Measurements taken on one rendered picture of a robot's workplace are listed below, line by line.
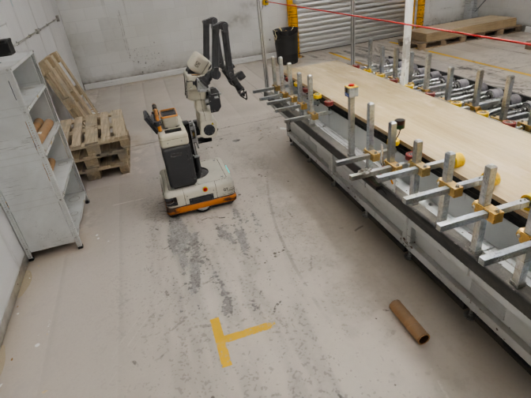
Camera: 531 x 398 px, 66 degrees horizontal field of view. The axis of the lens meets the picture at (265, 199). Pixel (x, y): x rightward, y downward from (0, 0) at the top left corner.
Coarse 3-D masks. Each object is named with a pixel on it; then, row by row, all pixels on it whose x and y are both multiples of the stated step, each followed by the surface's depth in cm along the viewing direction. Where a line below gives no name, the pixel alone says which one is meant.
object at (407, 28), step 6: (408, 0) 345; (408, 6) 347; (408, 12) 349; (408, 18) 352; (408, 30) 357; (408, 36) 359; (408, 42) 362; (408, 48) 365; (402, 54) 370; (408, 54) 368; (402, 60) 372; (408, 60) 370; (402, 66) 375; (408, 66) 373; (402, 72) 377; (408, 72) 376; (402, 78) 379; (408, 78) 379; (402, 84) 381
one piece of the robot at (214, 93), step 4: (212, 88) 379; (216, 88) 377; (208, 92) 369; (212, 92) 367; (216, 92) 366; (220, 92) 364; (208, 96) 360; (212, 96) 360; (216, 96) 361; (208, 100) 362; (212, 100) 362; (216, 100) 363; (208, 104) 388; (212, 104) 364; (216, 104) 365; (220, 104) 366; (212, 108) 365; (216, 108) 366; (212, 112) 367
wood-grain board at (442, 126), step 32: (320, 64) 478; (384, 96) 351; (416, 96) 342; (384, 128) 290; (416, 128) 284; (448, 128) 278; (480, 128) 272; (512, 128) 267; (480, 160) 233; (512, 160) 230; (512, 192) 202
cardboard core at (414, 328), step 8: (392, 304) 258; (400, 304) 255; (400, 312) 251; (408, 312) 249; (400, 320) 250; (408, 320) 244; (408, 328) 243; (416, 328) 238; (416, 336) 236; (424, 336) 239
